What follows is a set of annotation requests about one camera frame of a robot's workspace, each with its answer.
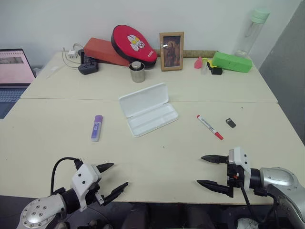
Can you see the small steel cylinder weight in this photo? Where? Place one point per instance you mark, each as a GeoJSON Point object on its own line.
{"type": "Point", "coordinates": [136, 65]}

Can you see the red round cartoon pad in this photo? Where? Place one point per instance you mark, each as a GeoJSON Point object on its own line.
{"type": "Point", "coordinates": [133, 45]}

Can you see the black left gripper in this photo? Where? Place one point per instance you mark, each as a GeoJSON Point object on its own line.
{"type": "Point", "coordinates": [98, 194]}

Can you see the white plastic case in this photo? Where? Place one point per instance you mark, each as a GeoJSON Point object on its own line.
{"type": "Point", "coordinates": [147, 112]}

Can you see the small black block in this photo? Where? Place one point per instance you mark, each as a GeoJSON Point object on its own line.
{"type": "Point", "coordinates": [216, 71]}

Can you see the red rectangular box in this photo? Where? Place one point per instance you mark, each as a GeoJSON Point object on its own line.
{"type": "Point", "coordinates": [100, 51]}

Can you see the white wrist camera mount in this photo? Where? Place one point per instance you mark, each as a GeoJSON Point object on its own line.
{"type": "Point", "coordinates": [83, 177]}
{"type": "Point", "coordinates": [244, 164]}

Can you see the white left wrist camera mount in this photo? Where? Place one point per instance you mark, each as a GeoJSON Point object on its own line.
{"type": "Point", "coordinates": [83, 177]}

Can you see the long cork stick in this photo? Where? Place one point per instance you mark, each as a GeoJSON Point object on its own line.
{"type": "Point", "coordinates": [197, 53]}

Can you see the dark rounded shape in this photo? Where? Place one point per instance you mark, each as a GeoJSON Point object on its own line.
{"type": "Point", "coordinates": [137, 218]}

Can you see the small clear plastic piece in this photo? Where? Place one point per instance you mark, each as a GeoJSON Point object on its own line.
{"type": "Point", "coordinates": [203, 68]}

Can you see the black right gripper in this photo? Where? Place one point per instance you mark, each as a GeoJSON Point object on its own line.
{"type": "Point", "coordinates": [234, 177]}

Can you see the pink triangular piece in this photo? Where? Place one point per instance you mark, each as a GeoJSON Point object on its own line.
{"type": "Point", "coordinates": [198, 64]}

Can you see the red and white marker pen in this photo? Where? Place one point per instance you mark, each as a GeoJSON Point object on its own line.
{"type": "Point", "coordinates": [209, 127]}

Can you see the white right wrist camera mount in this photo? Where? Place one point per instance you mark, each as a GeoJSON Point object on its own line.
{"type": "Point", "coordinates": [244, 164]}

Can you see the clear bottle with green lid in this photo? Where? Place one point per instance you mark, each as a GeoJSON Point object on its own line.
{"type": "Point", "coordinates": [252, 33]}

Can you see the steel cup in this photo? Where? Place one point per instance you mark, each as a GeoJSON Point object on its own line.
{"type": "Point", "coordinates": [137, 75]}

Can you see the green rectangular box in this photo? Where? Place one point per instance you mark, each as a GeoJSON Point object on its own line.
{"type": "Point", "coordinates": [232, 62]}

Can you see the open laptop computer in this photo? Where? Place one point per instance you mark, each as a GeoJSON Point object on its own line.
{"type": "Point", "coordinates": [13, 71]}

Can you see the small yellow piece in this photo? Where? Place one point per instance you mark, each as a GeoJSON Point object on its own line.
{"type": "Point", "coordinates": [209, 64]}

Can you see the purple glue stick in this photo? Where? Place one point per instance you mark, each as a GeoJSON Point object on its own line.
{"type": "Point", "coordinates": [97, 128]}

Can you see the white charger plug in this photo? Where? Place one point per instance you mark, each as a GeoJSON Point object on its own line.
{"type": "Point", "coordinates": [72, 55]}

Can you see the wooden photo frame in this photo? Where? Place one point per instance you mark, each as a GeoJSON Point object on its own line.
{"type": "Point", "coordinates": [171, 51]}

